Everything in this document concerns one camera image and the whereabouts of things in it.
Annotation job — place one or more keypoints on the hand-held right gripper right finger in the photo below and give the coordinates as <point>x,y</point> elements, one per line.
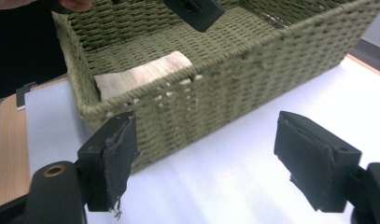
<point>312,158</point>

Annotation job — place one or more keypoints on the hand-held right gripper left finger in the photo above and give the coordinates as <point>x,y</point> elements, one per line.
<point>113,155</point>

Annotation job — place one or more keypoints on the green woven basket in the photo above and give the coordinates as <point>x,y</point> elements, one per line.
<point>240,77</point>

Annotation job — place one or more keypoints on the cream patterned cloth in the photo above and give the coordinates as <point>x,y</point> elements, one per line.
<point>141,76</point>

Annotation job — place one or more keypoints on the white foam mat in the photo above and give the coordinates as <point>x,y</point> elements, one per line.
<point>225,174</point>

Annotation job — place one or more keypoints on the black corner clip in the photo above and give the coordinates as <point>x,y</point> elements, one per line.
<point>24,95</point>

